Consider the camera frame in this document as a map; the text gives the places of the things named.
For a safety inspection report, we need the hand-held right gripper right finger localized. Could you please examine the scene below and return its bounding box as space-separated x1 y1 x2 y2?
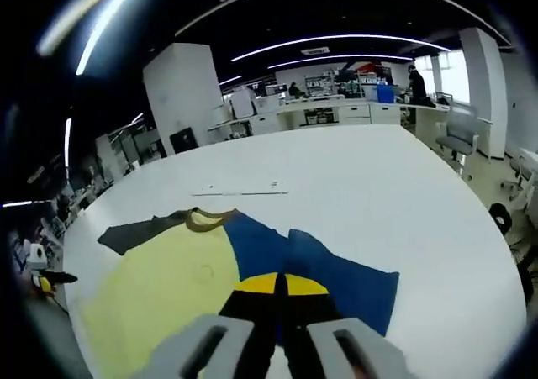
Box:
282 272 417 379

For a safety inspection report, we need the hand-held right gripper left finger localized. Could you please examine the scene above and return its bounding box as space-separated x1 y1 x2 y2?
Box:
142 272 280 379

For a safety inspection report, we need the yellow blue grey garment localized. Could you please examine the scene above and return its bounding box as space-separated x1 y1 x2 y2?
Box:
77 207 401 379

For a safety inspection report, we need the white table cover plate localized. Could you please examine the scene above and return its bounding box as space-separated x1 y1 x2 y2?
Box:
192 180 291 197

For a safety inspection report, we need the white cabinet counter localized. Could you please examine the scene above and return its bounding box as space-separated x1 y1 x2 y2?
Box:
208 96 451 139

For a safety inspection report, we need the white square pillar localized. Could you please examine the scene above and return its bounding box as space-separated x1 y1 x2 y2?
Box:
457 27 510 160
142 42 224 158

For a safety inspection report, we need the blue storage box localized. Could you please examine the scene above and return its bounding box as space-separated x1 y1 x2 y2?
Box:
376 84 397 104

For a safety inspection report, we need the grey office chair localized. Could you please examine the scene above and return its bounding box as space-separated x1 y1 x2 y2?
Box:
434 103 481 162

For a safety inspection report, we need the long ceiling light strip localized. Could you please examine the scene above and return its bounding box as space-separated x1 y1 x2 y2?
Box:
75 0 149 77
230 34 451 63
266 53 416 71

